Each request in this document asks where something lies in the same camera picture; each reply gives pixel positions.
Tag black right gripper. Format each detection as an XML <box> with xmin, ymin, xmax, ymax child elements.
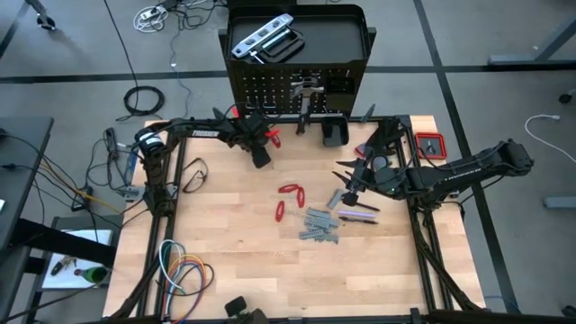
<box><xmin>331</xmin><ymin>154</ymin><xmax>407</xmax><ymax>196</ymax></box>

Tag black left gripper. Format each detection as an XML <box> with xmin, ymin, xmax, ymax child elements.
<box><xmin>233</xmin><ymin>109</ymin><xmax>277</xmax><ymax>150</ymax></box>

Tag clear safety glasses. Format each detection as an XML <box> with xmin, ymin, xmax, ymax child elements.
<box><xmin>182</xmin><ymin>157</ymin><xmax>211</xmax><ymax>194</ymax></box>

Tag black C-clamp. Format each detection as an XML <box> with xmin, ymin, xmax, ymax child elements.
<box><xmin>249</xmin><ymin>26</ymin><xmax>306</xmax><ymax>65</ymax></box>

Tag grey spirit level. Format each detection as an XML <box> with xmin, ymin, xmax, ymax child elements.
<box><xmin>230</xmin><ymin>13</ymin><xmax>294</xmax><ymax>59</ymax></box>

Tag black open bin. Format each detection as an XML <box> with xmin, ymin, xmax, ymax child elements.
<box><xmin>320</xmin><ymin>115</ymin><xmax>350</xmax><ymax>148</ymax></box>

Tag black pegboard box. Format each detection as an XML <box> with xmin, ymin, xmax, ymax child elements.
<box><xmin>324</xmin><ymin>78</ymin><xmax>356</xmax><ymax>113</ymax></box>

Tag red-rimmed black tray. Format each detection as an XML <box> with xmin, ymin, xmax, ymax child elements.
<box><xmin>414</xmin><ymin>131</ymin><xmax>448</xmax><ymax>160</ymax></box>

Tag black pegboard tool cart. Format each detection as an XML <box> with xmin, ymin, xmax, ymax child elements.
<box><xmin>211</xmin><ymin>3</ymin><xmax>377</xmax><ymax>123</ymax></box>

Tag black power adapter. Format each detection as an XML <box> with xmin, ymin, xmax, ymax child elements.
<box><xmin>103</xmin><ymin>127</ymin><xmax>120</xmax><ymax>161</ymax></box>

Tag black handheld device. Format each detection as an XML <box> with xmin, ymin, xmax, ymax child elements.
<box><xmin>223</xmin><ymin>295</ymin><xmax>270</xmax><ymax>324</ymax></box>

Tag long grey desk foot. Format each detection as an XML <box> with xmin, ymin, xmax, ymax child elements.
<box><xmin>488</xmin><ymin>20</ymin><xmax>576</xmax><ymax>67</ymax></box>

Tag short grey desk foot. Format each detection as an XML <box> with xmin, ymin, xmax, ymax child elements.
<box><xmin>543</xmin><ymin>196</ymin><xmax>576</xmax><ymax>211</ymax></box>

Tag green bottle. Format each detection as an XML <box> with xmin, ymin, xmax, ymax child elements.
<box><xmin>74</xmin><ymin>265</ymin><xmax>112</xmax><ymax>284</ymax></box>

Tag black diagonal desk beam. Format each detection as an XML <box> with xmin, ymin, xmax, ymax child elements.
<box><xmin>13</xmin><ymin>217</ymin><xmax>119</xmax><ymax>267</ymax></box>

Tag black chair caster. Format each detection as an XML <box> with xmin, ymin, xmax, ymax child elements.
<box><xmin>557</xmin><ymin>87</ymin><xmax>576</xmax><ymax>107</ymax></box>

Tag black chair base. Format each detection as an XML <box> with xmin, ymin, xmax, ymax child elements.
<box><xmin>24</xmin><ymin>0</ymin><xmax>58</xmax><ymax>32</ymax></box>

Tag black side table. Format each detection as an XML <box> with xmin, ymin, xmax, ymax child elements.
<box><xmin>0</xmin><ymin>115</ymin><xmax>55</xmax><ymax>251</ymax></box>

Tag black marker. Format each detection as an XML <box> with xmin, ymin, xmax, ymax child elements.
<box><xmin>49</xmin><ymin>256</ymin><xmax>78</xmax><ymax>277</ymax></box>

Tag white sheet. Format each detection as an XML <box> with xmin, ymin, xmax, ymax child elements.
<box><xmin>42</xmin><ymin>229</ymin><xmax>113</xmax><ymax>289</ymax></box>

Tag black aluminium table frame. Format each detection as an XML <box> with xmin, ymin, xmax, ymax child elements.
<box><xmin>105</xmin><ymin>114</ymin><xmax>490</xmax><ymax>324</ymax></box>

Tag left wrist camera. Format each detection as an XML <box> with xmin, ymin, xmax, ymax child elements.
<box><xmin>250</xmin><ymin>145</ymin><xmax>274</xmax><ymax>170</ymax></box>

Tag black angled bracket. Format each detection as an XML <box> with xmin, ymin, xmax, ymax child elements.
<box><xmin>366</xmin><ymin>115</ymin><xmax>413</xmax><ymax>157</ymax></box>

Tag coiled black floor cable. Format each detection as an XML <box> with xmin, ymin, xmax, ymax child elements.
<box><xmin>115</xmin><ymin>85</ymin><xmax>166</xmax><ymax>122</ymax></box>

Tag white cable bundle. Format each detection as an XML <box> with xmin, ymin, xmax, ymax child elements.
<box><xmin>132</xmin><ymin>4</ymin><xmax>169</xmax><ymax>33</ymax></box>

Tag yellow cable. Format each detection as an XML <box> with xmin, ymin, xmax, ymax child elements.
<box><xmin>166</xmin><ymin>253</ymin><xmax>206</xmax><ymax>289</ymax></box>

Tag blue cable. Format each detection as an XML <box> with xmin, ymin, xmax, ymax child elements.
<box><xmin>164</xmin><ymin>263</ymin><xmax>204</xmax><ymax>324</ymax></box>

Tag orange cable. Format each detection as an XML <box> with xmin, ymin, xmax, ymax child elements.
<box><xmin>165</xmin><ymin>256</ymin><xmax>210</xmax><ymax>324</ymax></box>

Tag thin black cable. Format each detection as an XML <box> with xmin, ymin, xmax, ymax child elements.
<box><xmin>155</xmin><ymin>264</ymin><xmax>216</xmax><ymax>298</ymax></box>

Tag green cable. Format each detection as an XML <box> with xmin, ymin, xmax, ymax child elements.
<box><xmin>161</xmin><ymin>242</ymin><xmax>187</xmax><ymax>296</ymax></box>

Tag white floor cable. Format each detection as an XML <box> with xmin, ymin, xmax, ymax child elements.
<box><xmin>524</xmin><ymin>114</ymin><xmax>576</xmax><ymax>164</ymax></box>

